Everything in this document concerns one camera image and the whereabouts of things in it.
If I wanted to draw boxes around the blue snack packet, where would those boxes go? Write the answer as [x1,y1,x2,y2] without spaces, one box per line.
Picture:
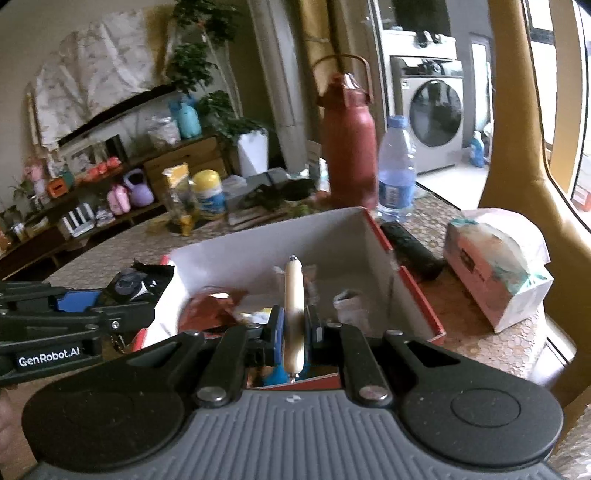
[263,365,290,387]

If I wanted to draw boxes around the brown oreo snack bag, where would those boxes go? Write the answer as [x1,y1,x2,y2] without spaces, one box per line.
[177,287,247,332]

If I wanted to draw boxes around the black wrapper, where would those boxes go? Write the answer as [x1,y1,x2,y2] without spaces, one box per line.
[132,261,174,302]

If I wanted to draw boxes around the red cardboard box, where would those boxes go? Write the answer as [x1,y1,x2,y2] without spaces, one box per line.
[131,206,447,391]

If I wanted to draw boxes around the wooden tv cabinet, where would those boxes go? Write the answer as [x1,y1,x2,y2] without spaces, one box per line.
[1,133,231,280]

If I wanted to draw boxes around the pink toy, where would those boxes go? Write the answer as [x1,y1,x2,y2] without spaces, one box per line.
[107,184,131,216]

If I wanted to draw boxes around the black remote control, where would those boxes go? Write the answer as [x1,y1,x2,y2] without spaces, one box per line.
[381,222,446,281]

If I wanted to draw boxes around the stack of books and boxes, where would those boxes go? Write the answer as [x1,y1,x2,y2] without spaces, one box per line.
[221,168,293,227]

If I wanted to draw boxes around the purple kettlebell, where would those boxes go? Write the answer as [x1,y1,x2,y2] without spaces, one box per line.
[122,168,154,208]

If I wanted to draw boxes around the black lid green jar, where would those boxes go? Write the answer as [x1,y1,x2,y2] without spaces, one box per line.
[280,178,315,217]

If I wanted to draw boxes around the glass with yellow packet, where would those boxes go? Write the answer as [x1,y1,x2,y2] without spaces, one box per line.
[162,163,197,236]

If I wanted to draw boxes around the yellow lid supplement jar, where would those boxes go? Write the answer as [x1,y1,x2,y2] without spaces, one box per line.
[192,169,226,219]

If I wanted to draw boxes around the clear plastic water bottle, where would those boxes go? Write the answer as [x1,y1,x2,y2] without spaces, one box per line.
[378,115,417,222]

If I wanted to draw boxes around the dark red thermos bottle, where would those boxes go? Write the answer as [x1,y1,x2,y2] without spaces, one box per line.
[315,53,378,210]

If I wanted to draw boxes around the clear plastic bag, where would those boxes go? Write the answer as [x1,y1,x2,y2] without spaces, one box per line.
[147,116,181,150]

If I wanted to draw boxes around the tissue pack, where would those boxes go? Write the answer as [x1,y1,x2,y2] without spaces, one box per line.
[443,208,554,333]

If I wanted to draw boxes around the light blue jug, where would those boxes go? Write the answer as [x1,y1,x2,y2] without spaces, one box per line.
[168,98,202,140]

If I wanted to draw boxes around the cloth covered television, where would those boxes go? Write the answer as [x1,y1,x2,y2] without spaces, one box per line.
[26,4,176,151]

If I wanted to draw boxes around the potted green plant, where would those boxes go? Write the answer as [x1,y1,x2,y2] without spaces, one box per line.
[166,1,269,178]

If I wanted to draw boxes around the washing machine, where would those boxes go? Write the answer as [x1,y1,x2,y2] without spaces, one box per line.
[381,29,464,174]

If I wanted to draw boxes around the picture frame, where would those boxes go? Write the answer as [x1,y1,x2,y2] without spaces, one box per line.
[61,139,107,178]

